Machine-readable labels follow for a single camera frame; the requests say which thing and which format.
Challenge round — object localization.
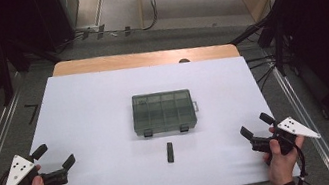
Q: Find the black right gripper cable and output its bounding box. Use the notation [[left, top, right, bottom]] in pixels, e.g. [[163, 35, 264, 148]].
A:
[[285, 131, 312, 185]]

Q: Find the black metal stand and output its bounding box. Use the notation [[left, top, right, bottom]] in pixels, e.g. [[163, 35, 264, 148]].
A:
[[0, 29, 68, 107], [225, 0, 299, 84]]

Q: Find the bundle of black floor cables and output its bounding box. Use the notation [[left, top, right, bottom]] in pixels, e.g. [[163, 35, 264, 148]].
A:
[[245, 53, 282, 94]]

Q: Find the dark cabinet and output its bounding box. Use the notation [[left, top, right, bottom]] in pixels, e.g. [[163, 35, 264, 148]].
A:
[[31, 0, 88, 55]]

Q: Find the translucent grey compartment box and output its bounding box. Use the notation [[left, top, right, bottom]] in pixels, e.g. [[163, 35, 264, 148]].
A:
[[128, 84, 203, 142]]

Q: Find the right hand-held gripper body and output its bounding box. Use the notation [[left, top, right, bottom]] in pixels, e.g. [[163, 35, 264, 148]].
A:
[[247, 112, 324, 162]]

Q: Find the white board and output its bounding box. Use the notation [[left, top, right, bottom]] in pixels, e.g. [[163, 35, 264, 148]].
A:
[[0, 38, 303, 185]]

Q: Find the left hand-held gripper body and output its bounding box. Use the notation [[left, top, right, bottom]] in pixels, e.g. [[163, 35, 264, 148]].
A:
[[0, 147, 70, 185]]

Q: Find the small black bar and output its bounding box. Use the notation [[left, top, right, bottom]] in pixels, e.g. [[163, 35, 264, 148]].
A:
[[164, 141, 176, 164]]

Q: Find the power strip with plugs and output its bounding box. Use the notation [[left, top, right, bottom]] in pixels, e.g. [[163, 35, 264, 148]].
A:
[[75, 19, 135, 45]]

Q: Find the person's right hand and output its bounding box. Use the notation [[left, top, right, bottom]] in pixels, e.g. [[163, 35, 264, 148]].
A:
[[260, 133, 313, 185]]

